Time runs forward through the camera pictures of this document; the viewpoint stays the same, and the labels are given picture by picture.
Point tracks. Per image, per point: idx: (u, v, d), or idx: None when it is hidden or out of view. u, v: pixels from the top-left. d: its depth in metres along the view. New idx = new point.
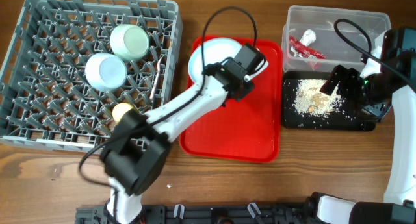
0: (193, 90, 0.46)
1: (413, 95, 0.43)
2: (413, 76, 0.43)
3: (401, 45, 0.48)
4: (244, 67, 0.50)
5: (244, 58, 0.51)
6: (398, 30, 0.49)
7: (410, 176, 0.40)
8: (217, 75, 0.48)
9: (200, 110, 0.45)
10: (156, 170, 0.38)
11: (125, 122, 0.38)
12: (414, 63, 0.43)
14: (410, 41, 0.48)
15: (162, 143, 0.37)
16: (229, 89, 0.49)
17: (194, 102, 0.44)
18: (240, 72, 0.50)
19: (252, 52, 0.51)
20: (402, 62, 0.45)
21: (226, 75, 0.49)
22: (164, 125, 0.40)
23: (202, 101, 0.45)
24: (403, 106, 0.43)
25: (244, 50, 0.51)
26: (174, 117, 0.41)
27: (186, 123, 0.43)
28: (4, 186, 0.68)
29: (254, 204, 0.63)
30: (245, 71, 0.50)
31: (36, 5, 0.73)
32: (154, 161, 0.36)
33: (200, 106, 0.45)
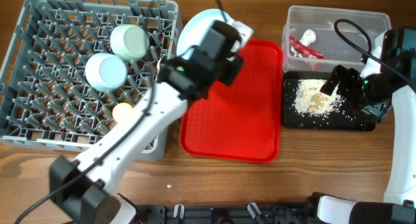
0: (140, 109, 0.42)
1: (412, 94, 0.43)
2: (413, 76, 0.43)
3: (401, 45, 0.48)
4: (211, 58, 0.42)
5: (208, 45, 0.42)
6: (398, 30, 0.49)
7: (410, 176, 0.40)
8: (173, 76, 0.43)
9: (150, 131, 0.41)
10: (105, 211, 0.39)
11: (56, 177, 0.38)
12: (414, 63, 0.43)
14: (410, 41, 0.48)
15: (94, 193, 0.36)
16: (189, 91, 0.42)
17: (139, 126, 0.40)
18: (207, 63, 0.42)
19: (219, 36, 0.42)
20: (402, 62, 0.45)
21: (189, 71, 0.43)
22: (96, 171, 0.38)
23: (147, 124, 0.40)
24: (403, 106, 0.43)
25: (208, 37, 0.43)
26: (111, 158, 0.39)
27: (132, 154, 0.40)
28: (3, 186, 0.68)
29: (254, 204, 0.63)
30: (212, 61, 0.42)
31: (36, 5, 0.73)
32: (91, 213, 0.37)
33: (146, 129, 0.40)
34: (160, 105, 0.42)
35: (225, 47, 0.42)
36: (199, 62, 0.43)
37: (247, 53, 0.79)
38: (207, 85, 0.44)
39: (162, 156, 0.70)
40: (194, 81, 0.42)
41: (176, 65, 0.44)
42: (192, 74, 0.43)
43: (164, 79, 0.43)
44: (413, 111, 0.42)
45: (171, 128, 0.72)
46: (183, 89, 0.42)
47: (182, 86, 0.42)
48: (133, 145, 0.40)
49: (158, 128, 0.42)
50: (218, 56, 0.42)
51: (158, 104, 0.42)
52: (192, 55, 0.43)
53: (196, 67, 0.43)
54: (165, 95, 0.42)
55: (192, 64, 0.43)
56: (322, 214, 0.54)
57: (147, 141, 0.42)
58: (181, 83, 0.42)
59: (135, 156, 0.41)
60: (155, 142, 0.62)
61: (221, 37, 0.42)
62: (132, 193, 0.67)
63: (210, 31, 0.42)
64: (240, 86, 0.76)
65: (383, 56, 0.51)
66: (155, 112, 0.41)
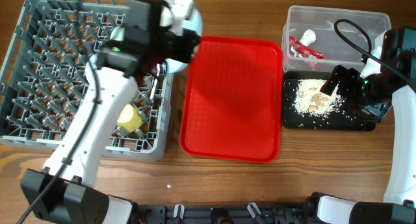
0: (89, 99, 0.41)
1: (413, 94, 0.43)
2: (413, 76, 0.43)
3: (401, 45, 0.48)
4: (143, 29, 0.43)
5: (138, 18, 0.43)
6: (398, 30, 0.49)
7: (410, 176, 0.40)
8: (111, 59, 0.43)
9: (106, 117, 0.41)
10: (94, 205, 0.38)
11: (30, 189, 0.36)
12: (413, 63, 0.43)
14: (410, 41, 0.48)
15: (75, 189, 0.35)
16: (132, 68, 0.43)
17: (94, 117, 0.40)
18: (142, 36, 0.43)
19: (143, 7, 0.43)
20: (402, 62, 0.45)
21: (126, 48, 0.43)
22: (67, 171, 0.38)
23: (103, 110, 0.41)
24: (403, 106, 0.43)
25: (134, 10, 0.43)
26: (77, 153, 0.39)
27: (98, 143, 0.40)
28: (3, 186, 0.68)
29: (254, 204, 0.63)
30: (145, 33, 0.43)
31: (36, 5, 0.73)
32: (79, 210, 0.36)
33: (102, 117, 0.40)
34: (108, 88, 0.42)
35: (153, 16, 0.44)
36: (133, 37, 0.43)
37: (248, 54, 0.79)
38: (149, 57, 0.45)
39: (162, 156, 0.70)
40: (136, 55, 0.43)
41: (112, 46, 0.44)
42: (129, 50, 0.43)
43: (103, 63, 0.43)
44: (412, 112, 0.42)
45: (171, 128, 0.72)
46: (126, 66, 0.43)
47: (125, 63, 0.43)
48: (95, 135, 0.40)
49: (114, 113, 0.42)
50: (151, 26, 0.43)
51: (106, 89, 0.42)
52: (123, 32, 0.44)
53: (130, 41, 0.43)
54: (112, 78, 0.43)
55: (128, 41, 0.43)
56: (321, 214, 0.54)
57: (109, 129, 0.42)
58: (124, 61, 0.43)
59: (101, 147, 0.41)
60: (155, 142, 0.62)
61: (145, 7, 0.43)
62: (132, 193, 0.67)
63: (134, 4, 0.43)
64: (239, 86, 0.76)
65: (383, 56, 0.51)
66: (105, 97, 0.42)
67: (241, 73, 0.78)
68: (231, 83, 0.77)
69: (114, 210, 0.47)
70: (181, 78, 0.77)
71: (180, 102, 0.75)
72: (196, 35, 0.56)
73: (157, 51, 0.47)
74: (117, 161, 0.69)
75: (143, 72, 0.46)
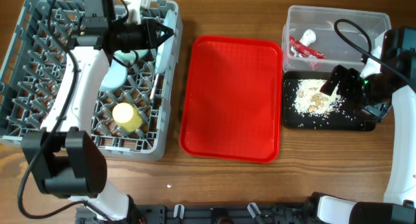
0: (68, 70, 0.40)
1: (412, 94, 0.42)
2: (413, 76, 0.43)
3: (401, 45, 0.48)
4: (101, 15, 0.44)
5: (91, 6, 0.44)
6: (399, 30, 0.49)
7: (410, 176, 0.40)
8: (81, 41, 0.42)
9: (91, 79, 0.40)
10: (94, 160, 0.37)
11: (28, 149, 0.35)
12: (414, 62, 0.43)
14: (410, 41, 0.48)
15: (73, 135, 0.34)
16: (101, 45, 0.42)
17: (78, 80, 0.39)
18: (101, 21, 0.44)
19: None
20: (402, 62, 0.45)
21: (88, 33, 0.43)
22: (64, 126, 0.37)
23: (82, 76, 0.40)
24: (403, 105, 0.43)
25: None
26: (69, 110, 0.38)
27: (88, 102, 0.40)
28: (3, 186, 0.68)
29: (254, 204, 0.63)
30: (104, 17, 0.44)
31: (36, 5, 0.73)
32: (82, 158, 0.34)
33: (84, 79, 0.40)
34: (83, 59, 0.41)
35: (108, 2, 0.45)
36: (93, 24, 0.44)
37: (247, 53, 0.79)
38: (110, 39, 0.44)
39: (162, 156, 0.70)
40: (99, 36, 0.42)
41: (77, 33, 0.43)
42: (91, 34, 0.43)
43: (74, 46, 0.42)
44: (413, 111, 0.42)
45: (171, 127, 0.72)
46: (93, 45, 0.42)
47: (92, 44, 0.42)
48: (82, 93, 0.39)
49: (95, 76, 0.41)
50: (108, 12, 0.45)
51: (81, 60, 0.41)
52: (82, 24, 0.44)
53: (93, 28, 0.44)
54: (82, 53, 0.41)
55: (90, 28, 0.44)
56: (321, 214, 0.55)
57: (93, 92, 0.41)
58: (88, 43, 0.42)
59: (90, 108, 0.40)
60: (155, 142, 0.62)
61: None
62: (132, 193, 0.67)
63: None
64: (236, 83, 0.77)
65: (383, 56, 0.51)
66: (82, 65, 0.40)
67: (240, 71, 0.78)
68: (230, 81, 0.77)
69: (116, 197, 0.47)
70: (181, 78, 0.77)
71: (180, 101, 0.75)
72: (167, 27, 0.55)
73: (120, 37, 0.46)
74: (117, 161, 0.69)
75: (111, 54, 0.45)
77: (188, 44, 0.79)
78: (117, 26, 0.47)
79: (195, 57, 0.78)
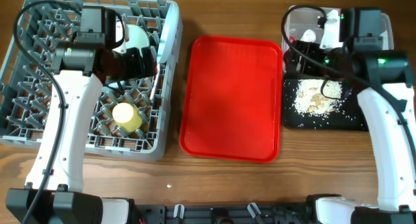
0: (56, 106, 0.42)
1: (376, 95, 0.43)
2: (371, 77, 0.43)
3: (359, 32, 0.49)
4: (98, 32, 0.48)
5: (90, 22, 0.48)
6: (353, 14, 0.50)
7: (397, 178, 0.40)
8: (67, 60, 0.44)
9: (79, 121, 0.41)
10: (86, 208, 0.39)
11: (16, 208, 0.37)
12: (371, 64, 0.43)
14: (365, 26, 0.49)
15: (62, 193, 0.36)
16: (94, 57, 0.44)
17: (65, 124, 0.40)
18: (97, 37, 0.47)
19: (98, 12, 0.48)
20: (357, 65, 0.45)
21: (80, 45, 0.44)
22: (51, 180, 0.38)
23: (71, 114, 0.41)
24: (371, 108, 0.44)
25: (86, 15, 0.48)
26: (56, 161, 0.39)
27: (76, 145, 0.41)
28: (3, 186, 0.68)
29: (254, 204, 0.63)
30: (101, 34, 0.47)
31: (36, 5, 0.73)
32: (73, 215, 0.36)
33: (72, 121, 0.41)
34: (70, 91, 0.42)
35: (108, 21, 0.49)
36: (88, 39, 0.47)
37: (247, 53, 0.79)
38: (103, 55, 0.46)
39: (163, 156, 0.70)
40: (93, 50, 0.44)
41: (64, 47, 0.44)
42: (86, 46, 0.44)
43: (60, 67, 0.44)
44: (381, 113, 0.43)
45: (171, 127, 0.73)
46: (84, 63, 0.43)
47: (82, 61, 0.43)
48: (70, 139, 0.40)
49: (84, 115, 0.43)
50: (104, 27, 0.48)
51: (69, 91, 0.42)
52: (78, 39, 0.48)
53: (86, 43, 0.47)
54: (70, 78, 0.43)
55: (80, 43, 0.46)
56: (322, 217, 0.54)
57: (84, 130, 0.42)
58: (81, 56, 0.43)
59: (80, 150, 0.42)
60: (155, 142, 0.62)
61: (98, 11, 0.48)
62: (132, 193, 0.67)
63: (86, 11, 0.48)
64: (236, 83, 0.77)
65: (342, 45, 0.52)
66: (71, 101, 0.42)
67: (240, 70, 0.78)
68: (230, 80, 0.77)
69: (112, 210, 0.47)
70: (181, 78, 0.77)
71: (180, 102, 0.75)
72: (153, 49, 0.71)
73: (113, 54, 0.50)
74: (117, 161, 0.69)
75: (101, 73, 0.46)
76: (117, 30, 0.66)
77: (188, 43, 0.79)
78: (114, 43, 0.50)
79: (196, 56, 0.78)
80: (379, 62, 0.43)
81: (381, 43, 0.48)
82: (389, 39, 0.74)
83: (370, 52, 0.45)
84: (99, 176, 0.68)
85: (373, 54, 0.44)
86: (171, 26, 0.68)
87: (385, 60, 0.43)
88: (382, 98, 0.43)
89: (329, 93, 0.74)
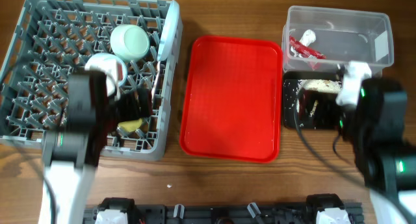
0: (49, 184, 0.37)
1: (388, 204, 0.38)
2: (387, 185, 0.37)
3: (379, 115, 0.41)
4: (88, 105, 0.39)
5: (76, 95, 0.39)
6: (375, 95, 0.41)
7: None
8: (57, 150, 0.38)
9: (75, 202, 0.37)
10: None
11: None
12: (387, 169, 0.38)
14: (390, 112, 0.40)
15: None
16: (88, 149, 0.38)
17: (60, 210, 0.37)
18: (88, 114, 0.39)
19: (84, 78, 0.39)
20: (374, 166, 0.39)
21: (74, 130, 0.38)
22: None
23: (63, 218, 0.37)
24: (380, 202, 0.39)
25: (72, 86, 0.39)
26: None
27: None
28: (4, 186, 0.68)
29: (254, 204, 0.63)
30: (91, 108, 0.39)
31: (36, 5, 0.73)
32: None
33: (67, 208, 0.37)
34: (64, 176, 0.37)
35: (97, 84, 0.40)
36: (80, 116, 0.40)
37: (247, 53, 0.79)
38: (99, 137, 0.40)
39: (163, 156, 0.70)
40: (86, 135, 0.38)
41: (56, 136, 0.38)
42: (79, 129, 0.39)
43: (51, 159, 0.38)
44: (388, 210, 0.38)
45: (172, 128, 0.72)
46: (77, 152, 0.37)
47: (74, 154, 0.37)
48: None
49: (81, 191, 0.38)
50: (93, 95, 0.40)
51: (64, 173, 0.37)
52: (67, 112, 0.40)
53: (78, 118, 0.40)
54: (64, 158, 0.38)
55: (73, 124, 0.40)
56: None
57: (81, 209, 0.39)
58: (72, 150, 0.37)
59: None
60: (155, 142, 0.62)
61: (85, 86, 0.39)
62: (131, 193, 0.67)
63: (71, 80, 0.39)
64: (237, 84, 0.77)
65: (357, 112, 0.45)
66: None
67: (240, 70, 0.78)
68: (231, 81, 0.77)
69: None
70: (181, 78, 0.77)
71: (180, 101, 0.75)
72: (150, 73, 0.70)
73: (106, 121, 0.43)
74: (117, 161, 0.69)
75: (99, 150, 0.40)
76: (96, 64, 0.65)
77: (188, 43, 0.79)
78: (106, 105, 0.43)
79: (196, 56, 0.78)
80: (397, 162, 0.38)
81: (402, 123, 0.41)
82: (389, 41, 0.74)
83: (384, 148, 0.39)
84: (99, 176, 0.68)
85: (391, 153, 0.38)
86: (171, 23, 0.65)
87: (403, 163, 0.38)
88: (396, 209, 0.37)
89: None
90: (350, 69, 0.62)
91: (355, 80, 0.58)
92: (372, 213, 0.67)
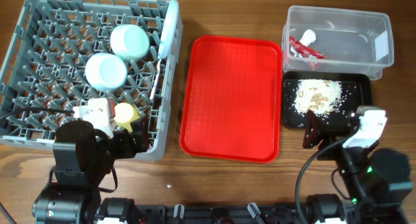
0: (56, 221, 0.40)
1: None
2: None
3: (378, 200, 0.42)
4: (77, 170, 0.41)
5: (65, 162, 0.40)
6: (379, 179, 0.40)
7: None
8: (54, 213, 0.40)
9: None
10: None
11: None
12: None
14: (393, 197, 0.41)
15: None
16: (84, 207, 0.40)
17: None
18: (78, 178, 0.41)
19: (73, 140, 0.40)
20: None
21: (65, 197, 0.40)
22: None
23: None
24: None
25: (58, 155, 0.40)
26: None
27: None
28: (4, 186, 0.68)
29: (254, 204, 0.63)
30: (82, 171, 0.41)
31: (36, 5, 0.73)
32: None
33: None
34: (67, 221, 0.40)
35: (86, 143, 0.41)
36: (69, 180, 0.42)
37: (247, 53, 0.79)
38: (93, 195, 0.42)
39: (162, 156, 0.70)
40: (78, 200, 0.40)
41: (47, 206, 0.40)
42: (75, 193, 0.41)
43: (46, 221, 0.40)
44: None
45: (172, 127, 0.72)
46: (70, 216, 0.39)
47: (68, 217, 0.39)
48: None
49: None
50: (79, 150, 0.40)
51: (67, 216, 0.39)
52: (56, 175, 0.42)
53: (71, 186, 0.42)
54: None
55: (66, 185, 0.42)
56: None
57: None
58: (66, 218, 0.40)
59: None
60: (155, 142, 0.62)
61: (72, 152, 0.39)
62: (131, 193, 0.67)
63: (59, 143, 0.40)
64: (237, 83, 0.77)
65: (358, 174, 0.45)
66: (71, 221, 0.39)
67: (240, 71, 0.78)
68: (231, 80, 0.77)
69: None
70: (181, 78, 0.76)
71: (180, 101, 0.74)
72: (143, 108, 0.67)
73: (95, 169, 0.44)
74: (117, 161, 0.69)
75: (96, 189, 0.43)
76: (82, 111, 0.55)
77: (188, 43, 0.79)
78: (91, 157, 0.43)
79: (196, 56, 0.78)
80: None
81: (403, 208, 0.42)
82: (389, 40, 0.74)
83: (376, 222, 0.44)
84: None
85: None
86: (171, 21, 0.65)
87: None
88: None
89: (330, 93, 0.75)
90: (361, 120, 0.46)
91: (368, 129, 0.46)
92: None
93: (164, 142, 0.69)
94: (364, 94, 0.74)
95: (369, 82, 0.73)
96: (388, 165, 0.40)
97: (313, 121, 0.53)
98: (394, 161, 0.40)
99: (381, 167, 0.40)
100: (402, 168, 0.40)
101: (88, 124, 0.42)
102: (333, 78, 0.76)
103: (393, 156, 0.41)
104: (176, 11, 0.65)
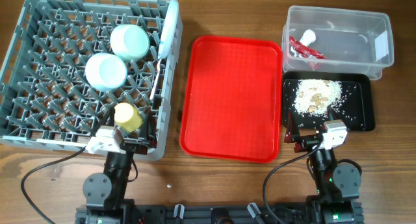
0: None
1: None
2: None
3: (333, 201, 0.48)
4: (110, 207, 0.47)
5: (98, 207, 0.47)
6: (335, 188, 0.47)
7: None
8: None
9: None
10: None
11: None
12: None
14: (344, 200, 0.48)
15: None
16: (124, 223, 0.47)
17: None
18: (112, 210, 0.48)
19: (101, 200, 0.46)
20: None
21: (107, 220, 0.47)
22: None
23: None
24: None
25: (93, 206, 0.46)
26: None
27: None
28: (3, 186, 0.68)
29: (254, 204, 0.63)
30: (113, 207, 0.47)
31: (36, 5, 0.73)
32: None
33: None
34: None
35: (110, 195, 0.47)
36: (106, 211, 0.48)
37: (247, 53, 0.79)
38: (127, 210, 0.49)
39: (163, 156, 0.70)
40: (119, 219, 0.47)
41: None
42: (113, 212, 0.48)
43: None
44: None
45: (172, 127, 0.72)
46: None
47: None
48: None
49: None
50: (108, 204, 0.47)
51: None
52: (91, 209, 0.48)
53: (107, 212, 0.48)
54: None
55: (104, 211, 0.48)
56: None
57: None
58: None
59: None
60: None
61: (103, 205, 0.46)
62: (131, 193, 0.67)
63: (90, 204, 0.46)
64: (237, 82, 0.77)
65: (324, 175, 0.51)
66: None
67: (240, 70, 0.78)
68: (231, 80, 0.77)
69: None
70: (181, 78, 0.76)
71: (180, 102, 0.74)
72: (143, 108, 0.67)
73: (123, 193, 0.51)
74: None
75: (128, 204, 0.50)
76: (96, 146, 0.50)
77: (188, 43, 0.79)
78: (117, 193, 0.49)
79: (196, 56, 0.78)
80: None
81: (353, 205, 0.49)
82: (389, 40, 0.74)
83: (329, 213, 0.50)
84: None
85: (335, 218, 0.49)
86: (171, 21, 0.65)
87: None
88: None
89: (330, 93, 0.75)
90: (323, 135, 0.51)
91: (329, 142, 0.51)
92: (372, 213, 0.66)
93: (164, 141, 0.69)
94: (364, 94, 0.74)
95: (369, 82, 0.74)
96: (344, 177, 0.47)
97: (291, 126, 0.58)
98: (351, 175, 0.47)
99: (338, 178, 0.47)
100: (355, 181, 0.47)
101: (108, 180, 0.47)
102: (333, 78, 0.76)
103: (350, 171, 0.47)
104: (177, 11, 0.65)
